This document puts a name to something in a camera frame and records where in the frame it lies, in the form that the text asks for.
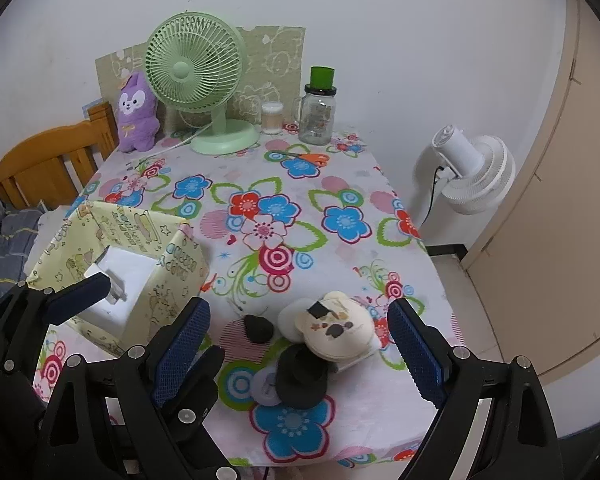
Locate purple plush toy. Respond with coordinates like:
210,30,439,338
116,72,160,154

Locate white box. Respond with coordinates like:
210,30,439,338
81,246,157,337

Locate black round puff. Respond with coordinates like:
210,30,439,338
275,344,331,407

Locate glass jar mug green lid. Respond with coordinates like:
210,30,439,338
292,66,339,145

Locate floral tablecloth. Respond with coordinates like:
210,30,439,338
30,125,462,472

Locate blue plaid bedding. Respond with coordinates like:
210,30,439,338
0,195,44,307

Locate white fan cable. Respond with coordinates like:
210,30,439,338
152,127,207,154

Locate beige door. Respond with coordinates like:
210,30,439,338
466,0,600,387

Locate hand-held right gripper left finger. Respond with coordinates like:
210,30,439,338
40,297,238,480

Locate black fan cable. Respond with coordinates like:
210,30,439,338
424,164,444,222

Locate black makeup sponge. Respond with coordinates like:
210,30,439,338
243,314,276,345

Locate white round puff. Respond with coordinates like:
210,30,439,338
277,298,322,344

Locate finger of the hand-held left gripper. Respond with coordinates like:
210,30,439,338
176,345,227,429
0,274,112,378

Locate white cloth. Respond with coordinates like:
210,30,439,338
26,209,77,273

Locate orange scissors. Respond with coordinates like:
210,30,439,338
279,150,331,167

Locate yellow fabric storage box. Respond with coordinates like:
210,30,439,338
25,200,211,357

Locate green desk fan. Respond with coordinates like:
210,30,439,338
145,11,260,156

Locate pale round disc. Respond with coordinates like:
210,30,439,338
251,367,287,407

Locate wooden chair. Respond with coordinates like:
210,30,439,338
0,101,119,211

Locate white standing fan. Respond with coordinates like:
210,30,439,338
412,124,516,227

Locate cream bear pouch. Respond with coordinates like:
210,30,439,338
300,291,376,362

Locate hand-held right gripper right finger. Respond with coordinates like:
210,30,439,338
387,298,564,480

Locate cotton swab container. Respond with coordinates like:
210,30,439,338
261,101,286,135

